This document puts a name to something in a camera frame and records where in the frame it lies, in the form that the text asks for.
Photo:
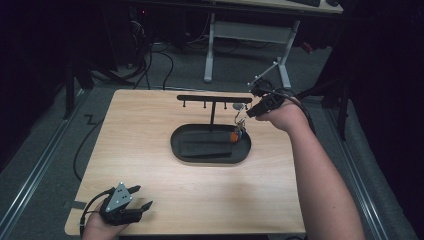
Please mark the black metal stand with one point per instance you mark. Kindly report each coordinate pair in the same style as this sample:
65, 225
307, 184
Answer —
343, 113
69, 90

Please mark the black keyboard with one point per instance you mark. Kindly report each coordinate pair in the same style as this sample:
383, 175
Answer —
305, 2

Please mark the dark computer equipment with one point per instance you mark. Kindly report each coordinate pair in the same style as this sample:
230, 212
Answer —
140, 20

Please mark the small red object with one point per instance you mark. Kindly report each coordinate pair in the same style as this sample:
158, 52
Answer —
307, 47

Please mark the black key stand with tray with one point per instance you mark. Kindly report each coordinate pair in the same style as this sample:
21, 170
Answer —
210, 156

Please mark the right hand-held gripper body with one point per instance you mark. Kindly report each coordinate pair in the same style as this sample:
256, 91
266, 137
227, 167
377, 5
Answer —
268, 96

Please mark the wooden desk top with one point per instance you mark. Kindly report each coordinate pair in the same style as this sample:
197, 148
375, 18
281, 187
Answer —
283, 5

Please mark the metal floor rail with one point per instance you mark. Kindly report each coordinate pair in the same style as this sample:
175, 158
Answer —
33, 173
363, 193

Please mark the black wallet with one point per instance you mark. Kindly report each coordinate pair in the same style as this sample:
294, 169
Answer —
203, 146

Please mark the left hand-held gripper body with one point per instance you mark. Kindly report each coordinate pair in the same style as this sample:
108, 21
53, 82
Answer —
118, 203

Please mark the white metal desk frame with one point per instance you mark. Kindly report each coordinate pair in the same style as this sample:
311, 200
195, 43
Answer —
253, 32

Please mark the person's left hand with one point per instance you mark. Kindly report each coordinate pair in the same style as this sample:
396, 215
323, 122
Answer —
96, 228

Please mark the grey tape strip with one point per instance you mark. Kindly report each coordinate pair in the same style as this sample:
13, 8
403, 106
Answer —
78, 205

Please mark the person's right hand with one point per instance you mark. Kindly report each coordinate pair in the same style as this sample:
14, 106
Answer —
286, 116

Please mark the grey round disc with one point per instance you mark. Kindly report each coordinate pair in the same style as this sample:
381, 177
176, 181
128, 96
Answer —
237, 106

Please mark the black computer mouse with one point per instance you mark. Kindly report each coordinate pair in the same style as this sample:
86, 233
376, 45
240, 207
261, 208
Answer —
332, 2

